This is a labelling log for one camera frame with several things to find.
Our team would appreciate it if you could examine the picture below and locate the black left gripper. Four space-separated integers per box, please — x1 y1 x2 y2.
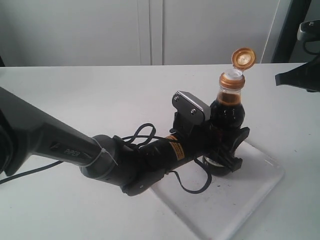
168 112 250 172

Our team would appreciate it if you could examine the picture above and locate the dark soy sauce bottle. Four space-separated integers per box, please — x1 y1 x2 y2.
202 47 256 177

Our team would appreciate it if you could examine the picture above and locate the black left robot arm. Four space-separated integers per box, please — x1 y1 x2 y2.
0 88 250 197

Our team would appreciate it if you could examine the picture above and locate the white rectangular plastic tray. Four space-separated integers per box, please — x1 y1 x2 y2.
151 142 285 240

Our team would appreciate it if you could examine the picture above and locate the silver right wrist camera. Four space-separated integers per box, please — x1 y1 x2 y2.
297 19 320 42

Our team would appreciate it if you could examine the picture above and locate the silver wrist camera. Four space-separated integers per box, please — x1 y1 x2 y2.
172 90 211 125
297 19 320 42

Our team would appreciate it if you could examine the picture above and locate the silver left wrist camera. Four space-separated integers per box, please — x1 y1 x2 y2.
172 90 211 125

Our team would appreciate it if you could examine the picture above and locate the dark vertical post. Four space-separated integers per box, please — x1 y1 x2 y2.
268 0 320 63

